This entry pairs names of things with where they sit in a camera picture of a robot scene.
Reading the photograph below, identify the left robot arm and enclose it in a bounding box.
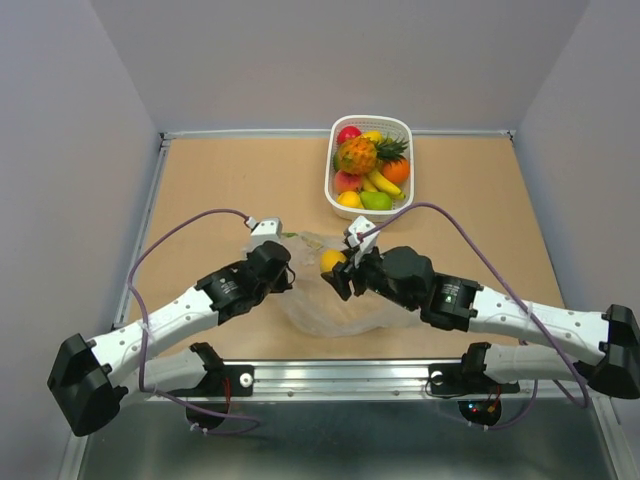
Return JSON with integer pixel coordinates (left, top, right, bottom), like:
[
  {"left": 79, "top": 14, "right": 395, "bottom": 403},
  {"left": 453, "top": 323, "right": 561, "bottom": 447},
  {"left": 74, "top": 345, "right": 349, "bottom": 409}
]
[{"left": 47, "top": 241, "right": 291, "bottom": 437}]

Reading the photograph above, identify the red apple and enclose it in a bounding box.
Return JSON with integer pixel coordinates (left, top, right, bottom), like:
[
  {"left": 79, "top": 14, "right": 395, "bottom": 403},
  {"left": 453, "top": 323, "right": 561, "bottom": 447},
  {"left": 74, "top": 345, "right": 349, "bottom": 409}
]
[{"left": 336, "top": 125, "right": 361, "bottom": 145}]

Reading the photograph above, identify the small yellow fruit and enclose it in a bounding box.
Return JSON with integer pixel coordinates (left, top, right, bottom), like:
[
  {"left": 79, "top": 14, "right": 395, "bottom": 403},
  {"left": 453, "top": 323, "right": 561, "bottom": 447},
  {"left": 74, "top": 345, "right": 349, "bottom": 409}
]
[{"left": 320, "top": 249, "right": 347, "bottom": 273}]

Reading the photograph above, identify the green pear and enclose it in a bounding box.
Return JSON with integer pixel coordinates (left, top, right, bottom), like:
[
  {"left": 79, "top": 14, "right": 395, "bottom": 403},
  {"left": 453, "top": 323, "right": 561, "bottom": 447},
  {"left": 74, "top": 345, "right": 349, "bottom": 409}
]
[{"left": 360, "top": 191, "right": 393, "bottom": 211}]

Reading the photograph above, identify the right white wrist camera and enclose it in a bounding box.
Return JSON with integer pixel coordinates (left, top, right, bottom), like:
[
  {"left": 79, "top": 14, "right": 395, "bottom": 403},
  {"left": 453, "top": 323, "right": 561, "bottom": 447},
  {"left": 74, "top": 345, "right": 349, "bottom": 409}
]
[{"left": 344, "top": 216, "right": 379, "bottom": 267}]

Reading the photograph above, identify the pink peach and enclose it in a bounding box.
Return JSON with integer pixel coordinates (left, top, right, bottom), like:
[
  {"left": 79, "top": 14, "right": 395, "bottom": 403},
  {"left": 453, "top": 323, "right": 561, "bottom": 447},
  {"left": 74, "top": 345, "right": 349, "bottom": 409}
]
[{"left": 333, "top": 170, "right": 362, "bottom": 195}]

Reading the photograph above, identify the white perforated plastic basket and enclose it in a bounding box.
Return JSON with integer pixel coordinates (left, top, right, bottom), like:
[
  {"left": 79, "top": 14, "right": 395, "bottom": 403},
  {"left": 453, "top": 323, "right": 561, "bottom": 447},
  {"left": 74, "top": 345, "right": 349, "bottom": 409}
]
[{"left": 324, "top": 114, "right": 415, "bottom": 223}]

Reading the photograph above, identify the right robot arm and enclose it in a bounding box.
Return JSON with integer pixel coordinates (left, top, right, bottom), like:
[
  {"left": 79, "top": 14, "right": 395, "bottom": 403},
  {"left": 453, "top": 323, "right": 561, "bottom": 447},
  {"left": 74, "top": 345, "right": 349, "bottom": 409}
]
[{"left": 320, "top": 246, "right": 639, "bottom": 399}]

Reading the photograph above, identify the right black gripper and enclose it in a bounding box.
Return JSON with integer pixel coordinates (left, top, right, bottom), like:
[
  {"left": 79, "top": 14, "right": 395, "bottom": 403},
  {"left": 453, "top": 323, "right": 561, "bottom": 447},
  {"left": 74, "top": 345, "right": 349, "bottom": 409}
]
[{"left": 322, "top": 242, "right": 418, "bottom": 311}]

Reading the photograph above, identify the aluminium mounting rail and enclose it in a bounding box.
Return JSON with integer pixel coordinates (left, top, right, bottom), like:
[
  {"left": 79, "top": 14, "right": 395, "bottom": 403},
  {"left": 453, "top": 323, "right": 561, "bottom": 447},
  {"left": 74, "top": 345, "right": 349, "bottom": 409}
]
[{"left": 113, "top": 347, "right": 569, "bottom": 407}]

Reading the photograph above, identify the transparent printed plastic bag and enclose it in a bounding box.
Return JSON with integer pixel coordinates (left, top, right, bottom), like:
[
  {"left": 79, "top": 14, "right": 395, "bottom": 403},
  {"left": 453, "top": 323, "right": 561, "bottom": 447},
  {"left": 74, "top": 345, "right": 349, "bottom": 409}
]
[{"left": 269, "top": 231, "right": 420, "bottom": 338}]

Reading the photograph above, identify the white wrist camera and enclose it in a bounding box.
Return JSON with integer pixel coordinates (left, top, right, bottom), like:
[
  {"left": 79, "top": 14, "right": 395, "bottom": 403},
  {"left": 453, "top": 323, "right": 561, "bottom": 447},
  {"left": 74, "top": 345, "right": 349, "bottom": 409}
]
[
  {"left": 344, "top": 216, "right": 379, "bottom": 267},
  {"left": 245, "top": 217, "right": 283, "bottom": 249}
]

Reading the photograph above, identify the orange fruit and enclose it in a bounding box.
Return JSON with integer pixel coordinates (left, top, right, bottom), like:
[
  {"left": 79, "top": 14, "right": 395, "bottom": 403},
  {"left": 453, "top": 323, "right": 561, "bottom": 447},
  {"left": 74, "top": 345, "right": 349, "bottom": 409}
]
[{"left": 381, "top": 157, "right": 411, "bottom": 185}]

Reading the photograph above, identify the yellow lemon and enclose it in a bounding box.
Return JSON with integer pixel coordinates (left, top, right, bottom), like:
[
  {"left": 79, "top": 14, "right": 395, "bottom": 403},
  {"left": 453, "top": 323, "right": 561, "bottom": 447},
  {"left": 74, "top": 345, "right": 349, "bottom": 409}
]
[{"left": 336, "top": 191, "right": 364, "bottom": 209}]

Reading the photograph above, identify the yellow banana bunch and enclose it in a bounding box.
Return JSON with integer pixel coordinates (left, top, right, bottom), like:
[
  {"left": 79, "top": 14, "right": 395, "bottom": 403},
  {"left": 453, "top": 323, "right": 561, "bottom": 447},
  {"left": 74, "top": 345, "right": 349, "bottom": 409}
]
[{"left": 361, "top": 170, "right": 406, "bottom": 200}]

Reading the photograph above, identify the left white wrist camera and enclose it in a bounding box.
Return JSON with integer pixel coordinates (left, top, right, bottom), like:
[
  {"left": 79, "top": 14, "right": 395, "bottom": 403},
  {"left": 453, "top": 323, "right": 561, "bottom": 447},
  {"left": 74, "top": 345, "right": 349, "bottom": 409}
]
[{"left": 245, "top": 217, "right": 283, "bottom": 249}]

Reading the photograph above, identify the small pineapple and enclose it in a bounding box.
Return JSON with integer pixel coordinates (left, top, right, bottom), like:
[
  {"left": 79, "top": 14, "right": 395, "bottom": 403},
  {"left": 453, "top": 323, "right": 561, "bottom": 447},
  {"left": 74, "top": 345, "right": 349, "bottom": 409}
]
[{"left": 337, "top": 135, "right": 410, "bottom": 176}]

